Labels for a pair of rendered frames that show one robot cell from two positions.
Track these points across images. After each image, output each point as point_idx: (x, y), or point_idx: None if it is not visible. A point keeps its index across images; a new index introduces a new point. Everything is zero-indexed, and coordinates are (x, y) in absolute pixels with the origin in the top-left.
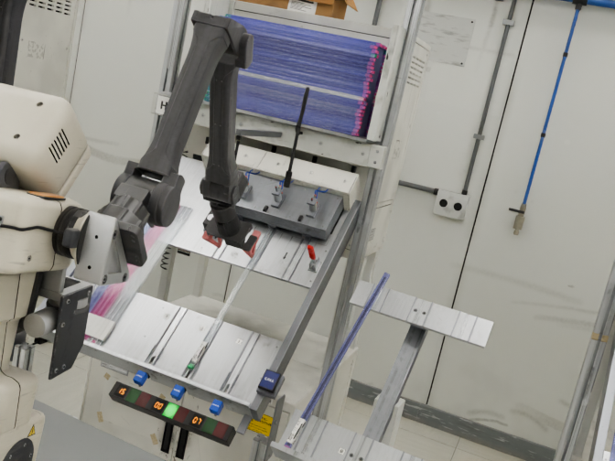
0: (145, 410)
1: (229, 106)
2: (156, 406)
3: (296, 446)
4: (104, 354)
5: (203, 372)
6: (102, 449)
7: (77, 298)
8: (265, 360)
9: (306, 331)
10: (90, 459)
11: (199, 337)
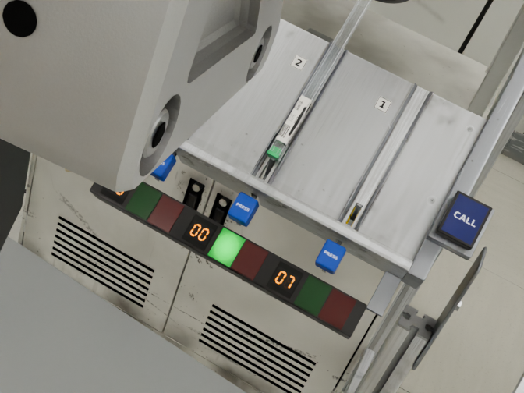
0: (171, 237)
1: None
2: (193, 233)
3: None
4: None
5: (301, 169)
6: (78, 345)
7: None
8: (444, 159)
9: (417, 35)
10: (51, 381)
11: (292, 82)
